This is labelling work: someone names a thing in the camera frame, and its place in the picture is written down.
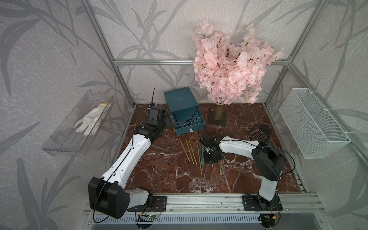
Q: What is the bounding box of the teal top drawer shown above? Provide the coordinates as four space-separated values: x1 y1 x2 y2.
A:
172 105 206 136

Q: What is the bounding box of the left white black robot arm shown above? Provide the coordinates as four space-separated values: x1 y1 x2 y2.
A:
88 105 169 219

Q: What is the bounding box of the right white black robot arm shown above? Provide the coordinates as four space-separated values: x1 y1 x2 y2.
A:
200 134 286 211

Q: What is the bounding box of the teal drawer cabinet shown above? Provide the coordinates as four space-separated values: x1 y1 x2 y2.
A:
164 87 198 114

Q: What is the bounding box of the green pencil bundle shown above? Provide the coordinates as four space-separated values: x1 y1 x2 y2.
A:
200 143 205 171

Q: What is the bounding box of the beige slotted scoop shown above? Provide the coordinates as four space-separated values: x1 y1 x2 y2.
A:
249 129 269 142

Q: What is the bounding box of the white glove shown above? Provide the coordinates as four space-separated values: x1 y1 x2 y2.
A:
74 103 107 136

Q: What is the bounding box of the pink blossom artificial tree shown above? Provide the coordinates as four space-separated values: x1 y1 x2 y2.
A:
192 21 284 126

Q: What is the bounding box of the right circuit board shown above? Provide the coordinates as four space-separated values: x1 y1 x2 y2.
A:
258 213 280 223

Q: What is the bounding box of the circuit board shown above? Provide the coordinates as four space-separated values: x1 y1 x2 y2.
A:
137 214 161 223
258 213 280 223

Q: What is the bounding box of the left circuit board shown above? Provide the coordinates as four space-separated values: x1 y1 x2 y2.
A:
137 214 161 223

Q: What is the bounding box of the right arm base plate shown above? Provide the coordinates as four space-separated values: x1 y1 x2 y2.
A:
241 193 283 211

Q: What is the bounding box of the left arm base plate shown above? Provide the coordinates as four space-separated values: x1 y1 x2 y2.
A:
127 195 167 212

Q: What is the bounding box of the clear plastic wall tray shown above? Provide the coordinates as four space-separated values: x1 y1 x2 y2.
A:
41 90 115 157

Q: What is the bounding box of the aluminium front rail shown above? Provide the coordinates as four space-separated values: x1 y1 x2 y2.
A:
82 193 327 215

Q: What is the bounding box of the white wire mesh basket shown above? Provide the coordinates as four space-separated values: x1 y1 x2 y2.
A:
279 88 351 159

